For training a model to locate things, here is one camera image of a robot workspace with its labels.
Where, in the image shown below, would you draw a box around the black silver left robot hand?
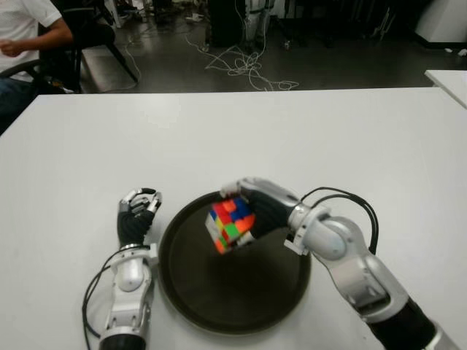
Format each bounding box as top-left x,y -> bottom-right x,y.
116,187 -> 164,249

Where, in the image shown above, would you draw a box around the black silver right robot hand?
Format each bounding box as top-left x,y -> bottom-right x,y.
220,177 -> 302,249

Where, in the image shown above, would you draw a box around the multicoloured Rubik's cube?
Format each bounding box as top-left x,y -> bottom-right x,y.
205,196 -> 256,255

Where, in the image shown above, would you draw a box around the dark brown round plate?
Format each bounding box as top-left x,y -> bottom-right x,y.
158,191 -> 313,335

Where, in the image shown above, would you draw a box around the silver background robot legs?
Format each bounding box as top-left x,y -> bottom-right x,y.
244,0 -> 271,41

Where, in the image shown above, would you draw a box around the black cabinet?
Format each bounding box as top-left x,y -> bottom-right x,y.
208,0 -> 246,47

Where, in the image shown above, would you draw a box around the black chair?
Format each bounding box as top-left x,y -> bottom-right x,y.
39,0 -> 142,92

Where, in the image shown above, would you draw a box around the white side table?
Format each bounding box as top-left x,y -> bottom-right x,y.
425,69 -> 467,110

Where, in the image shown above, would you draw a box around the seated person in white shirt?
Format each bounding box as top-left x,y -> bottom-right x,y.
0,0 -> 76,125

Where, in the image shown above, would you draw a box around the white cabinet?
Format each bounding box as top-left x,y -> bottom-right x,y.
414,0 -> 467,47

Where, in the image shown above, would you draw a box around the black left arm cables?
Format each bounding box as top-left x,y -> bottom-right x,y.
82,260 -> 121,346

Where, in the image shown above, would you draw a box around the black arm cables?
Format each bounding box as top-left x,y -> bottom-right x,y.
298,187 -> 379,255
82,260 -> 121,346

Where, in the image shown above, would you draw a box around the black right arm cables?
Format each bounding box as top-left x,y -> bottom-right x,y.
298,187 -> 379,255

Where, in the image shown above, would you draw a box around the tangled white floor cable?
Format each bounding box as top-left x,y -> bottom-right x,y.
184,32 -> 301,91

